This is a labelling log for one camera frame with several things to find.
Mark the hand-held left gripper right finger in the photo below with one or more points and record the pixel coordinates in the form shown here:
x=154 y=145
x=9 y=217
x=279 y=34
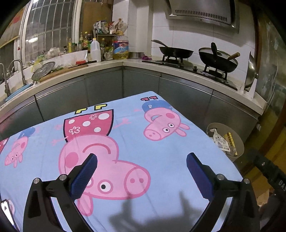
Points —
x=198 y=176

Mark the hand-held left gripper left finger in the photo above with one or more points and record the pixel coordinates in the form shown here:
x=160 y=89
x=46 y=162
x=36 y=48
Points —
x=83 y=176

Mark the clear plastic bag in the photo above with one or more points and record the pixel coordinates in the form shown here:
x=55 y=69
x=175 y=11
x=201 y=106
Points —
x=220 y=141

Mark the beige round waste bin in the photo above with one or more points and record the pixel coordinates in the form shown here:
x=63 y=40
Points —
x=239 y=142

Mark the yellow black-marked box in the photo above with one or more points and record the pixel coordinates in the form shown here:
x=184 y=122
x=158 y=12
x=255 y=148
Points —
x=230 y=140

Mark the blue cartoon printed blanket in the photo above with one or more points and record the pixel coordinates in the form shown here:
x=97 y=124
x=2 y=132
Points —
x=134 y=138

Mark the grey kitchen counter cabinets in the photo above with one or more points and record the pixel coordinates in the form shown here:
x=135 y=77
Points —
x=178 y=93

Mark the blue sink cloth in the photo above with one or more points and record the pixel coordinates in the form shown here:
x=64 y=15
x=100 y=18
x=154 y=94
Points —
x=19 y=91

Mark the metal wok lid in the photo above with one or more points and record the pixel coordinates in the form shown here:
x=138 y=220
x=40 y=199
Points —
x=251 y=71

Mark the wooden cutting board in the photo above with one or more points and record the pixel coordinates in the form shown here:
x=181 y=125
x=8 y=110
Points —
x=67 y=70

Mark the black gas stove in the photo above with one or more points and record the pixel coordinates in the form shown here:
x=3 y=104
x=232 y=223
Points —
x=190 y=67

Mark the round glass pot lid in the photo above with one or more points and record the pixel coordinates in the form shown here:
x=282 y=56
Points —
x=43 y=70

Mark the black kitchen knife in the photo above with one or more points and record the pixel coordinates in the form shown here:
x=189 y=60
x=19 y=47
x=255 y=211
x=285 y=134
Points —
x=87 y=62

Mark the black wok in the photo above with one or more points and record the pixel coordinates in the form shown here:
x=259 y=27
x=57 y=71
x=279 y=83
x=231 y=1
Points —
x=216 y=60

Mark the metal sink faucet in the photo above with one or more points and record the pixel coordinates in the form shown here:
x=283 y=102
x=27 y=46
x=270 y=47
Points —
x=23 y=73
x=6 y=87

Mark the white plastic tray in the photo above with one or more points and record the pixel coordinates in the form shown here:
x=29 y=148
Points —
x=71 y=55

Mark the white plastic jug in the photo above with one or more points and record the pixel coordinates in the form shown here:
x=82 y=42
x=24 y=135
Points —
x=95 y=52

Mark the black frying pan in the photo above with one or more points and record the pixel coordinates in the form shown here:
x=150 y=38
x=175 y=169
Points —
x=176 y=52

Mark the purple cloth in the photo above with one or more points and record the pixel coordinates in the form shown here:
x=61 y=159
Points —
x=147 y=58

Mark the small metal bowl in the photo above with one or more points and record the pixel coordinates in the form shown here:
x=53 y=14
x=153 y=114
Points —
x=136 y=55

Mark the row of sauce bottles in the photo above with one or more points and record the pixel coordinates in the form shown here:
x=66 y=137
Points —
x=85 y=43

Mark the large cooking oil bottle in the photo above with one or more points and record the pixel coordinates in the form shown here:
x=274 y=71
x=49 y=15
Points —
x=120 y=48

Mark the spice rack with packets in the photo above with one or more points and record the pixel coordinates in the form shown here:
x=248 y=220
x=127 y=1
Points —
x=109 y=26

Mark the barred kitchen window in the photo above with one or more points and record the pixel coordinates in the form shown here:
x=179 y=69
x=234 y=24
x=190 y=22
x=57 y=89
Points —
x=49 y=24

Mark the steel range hood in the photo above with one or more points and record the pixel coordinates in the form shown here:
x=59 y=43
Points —
x=201 y=11

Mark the brown cardboard sheet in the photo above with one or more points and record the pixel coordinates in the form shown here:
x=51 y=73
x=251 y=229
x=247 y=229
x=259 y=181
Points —
x=98 y=11

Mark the colourful wall poster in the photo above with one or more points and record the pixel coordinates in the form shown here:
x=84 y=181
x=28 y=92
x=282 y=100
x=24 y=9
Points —
x=13 y=29

